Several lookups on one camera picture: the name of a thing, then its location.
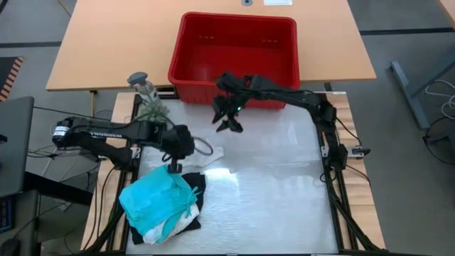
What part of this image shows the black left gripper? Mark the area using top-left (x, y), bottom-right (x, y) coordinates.
top-left (161, 124), bottom-right (196, 174)

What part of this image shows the black floor cable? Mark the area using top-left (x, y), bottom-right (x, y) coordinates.
top-left (26, 144), bottom-right (104, 161)

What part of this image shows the white lace garment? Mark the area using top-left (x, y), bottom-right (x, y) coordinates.
top-left (141, 204), bottom-right (200, 245)

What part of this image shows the grey spray bottle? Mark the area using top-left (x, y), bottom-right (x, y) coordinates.
top-left (127, 72), bottom-right (161, 106)

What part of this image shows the white cable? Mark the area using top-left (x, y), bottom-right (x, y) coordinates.
top-left (424, 78), bottom-right (455, 120)

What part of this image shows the hazard striped floor mat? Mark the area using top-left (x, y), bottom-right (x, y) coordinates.
top-left (0, 55), bottom-right (25, 102)

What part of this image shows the red plastic laundry bin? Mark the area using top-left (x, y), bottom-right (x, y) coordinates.
top-left (168, 11), bottom-right (301, 110)

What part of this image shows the black t-shirt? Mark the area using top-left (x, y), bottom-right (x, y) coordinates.
top-left (129, 172), bottom-right (207, 246)

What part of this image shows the grey metal desk leg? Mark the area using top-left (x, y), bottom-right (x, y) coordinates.
top-left (390, 58), bottom-right (455, 129)

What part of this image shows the wooden desk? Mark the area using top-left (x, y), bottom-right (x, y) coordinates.
top-left (45, 0), bottom-right (377, 92)
top-left (437, 0), bottom-right (455, 28)

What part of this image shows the teal garment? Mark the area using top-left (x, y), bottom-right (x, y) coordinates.
top-left (119, 165), bottom-right (200, 245)

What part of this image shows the black aluminium table frame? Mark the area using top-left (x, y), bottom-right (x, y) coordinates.
top-left (83, 92), bottom-right (388, 256)

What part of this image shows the black wire ring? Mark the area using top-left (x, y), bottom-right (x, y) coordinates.
top-left (422, 116), bottom-right (455, 164)

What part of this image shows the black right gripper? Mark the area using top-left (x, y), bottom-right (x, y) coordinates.
top-left (212, 70), bottom-right (257, 134)

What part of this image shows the black keyboard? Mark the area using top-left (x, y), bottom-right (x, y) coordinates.
top-left (0, 197), bottom-right (15, 234)

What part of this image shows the thin white garment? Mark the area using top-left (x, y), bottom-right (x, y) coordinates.
top-left (183, 137), bottom-right (225, 168)

